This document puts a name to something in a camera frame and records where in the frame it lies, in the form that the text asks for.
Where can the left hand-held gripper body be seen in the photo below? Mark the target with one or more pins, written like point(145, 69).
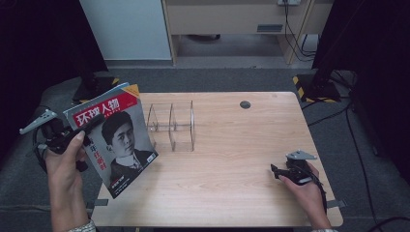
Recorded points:
point(56, 140)

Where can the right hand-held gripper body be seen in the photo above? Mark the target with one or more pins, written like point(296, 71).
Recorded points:
point(296, 172)

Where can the magazine with portrait cover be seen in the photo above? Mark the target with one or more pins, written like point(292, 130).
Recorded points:
point(119, 141)

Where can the clear acrylic divided organizer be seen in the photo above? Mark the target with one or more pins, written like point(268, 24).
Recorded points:
point(175, 125)

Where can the person's right hand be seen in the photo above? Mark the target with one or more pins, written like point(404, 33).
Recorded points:
point(306, 193)

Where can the person's left hand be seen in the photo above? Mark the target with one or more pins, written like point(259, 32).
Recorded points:
point(64, 174)

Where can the black yellow striped stand base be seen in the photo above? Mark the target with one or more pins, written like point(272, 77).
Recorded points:
point(317, 90)
point(92, 85)

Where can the grey tape strip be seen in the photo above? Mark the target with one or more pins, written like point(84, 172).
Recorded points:
point(100, 203)
point(339, 203)

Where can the dark round table grommet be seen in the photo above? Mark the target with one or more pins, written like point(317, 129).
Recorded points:
point(245, 104)

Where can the black curtain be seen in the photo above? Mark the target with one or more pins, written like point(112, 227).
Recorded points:
point(374, 64)
point(42, 58)

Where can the white cabinet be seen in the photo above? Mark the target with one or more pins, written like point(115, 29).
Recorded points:
point(129, 29)

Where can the grey vent panel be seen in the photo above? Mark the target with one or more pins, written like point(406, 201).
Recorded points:
point(269, 28)

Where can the light wooden desk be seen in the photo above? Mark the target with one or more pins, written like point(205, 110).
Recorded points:
point(225, 16)

